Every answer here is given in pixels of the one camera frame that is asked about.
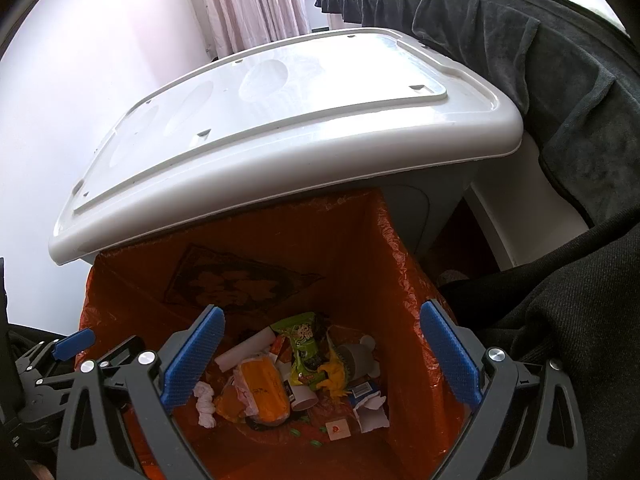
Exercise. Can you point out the orange white plastic bag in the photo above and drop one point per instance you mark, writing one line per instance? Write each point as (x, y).
(254, 391)

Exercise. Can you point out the pink patterned curtain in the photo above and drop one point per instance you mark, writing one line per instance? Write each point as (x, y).
(238, 25)

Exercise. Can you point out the white crumpled tissue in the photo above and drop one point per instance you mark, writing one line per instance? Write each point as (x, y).
(204, 395)

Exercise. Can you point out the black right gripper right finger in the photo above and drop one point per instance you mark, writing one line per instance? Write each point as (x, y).
(524, 421)

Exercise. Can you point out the orange trash bag liner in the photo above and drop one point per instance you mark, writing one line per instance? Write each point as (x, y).
(337, 257)

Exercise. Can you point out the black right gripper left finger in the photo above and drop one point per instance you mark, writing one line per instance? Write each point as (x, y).
(154, 384)

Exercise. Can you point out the green snack bag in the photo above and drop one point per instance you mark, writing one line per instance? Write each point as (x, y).
(306, 356)

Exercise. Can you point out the torn white blue carton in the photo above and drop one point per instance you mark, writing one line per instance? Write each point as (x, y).
(368, 405)

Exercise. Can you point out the small white card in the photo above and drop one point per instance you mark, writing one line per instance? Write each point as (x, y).
(338, 429)

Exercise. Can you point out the grey paper cup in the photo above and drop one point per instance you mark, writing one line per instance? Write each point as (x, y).
(358, 359)

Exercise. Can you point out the white plastic bin lid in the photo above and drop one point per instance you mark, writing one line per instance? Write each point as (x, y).
(277, 120)

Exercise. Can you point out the white paper tube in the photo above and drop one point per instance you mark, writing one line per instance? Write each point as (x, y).
(247, 348)

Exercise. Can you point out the grey trash bin body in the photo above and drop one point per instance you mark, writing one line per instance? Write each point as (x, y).
(422, 201)

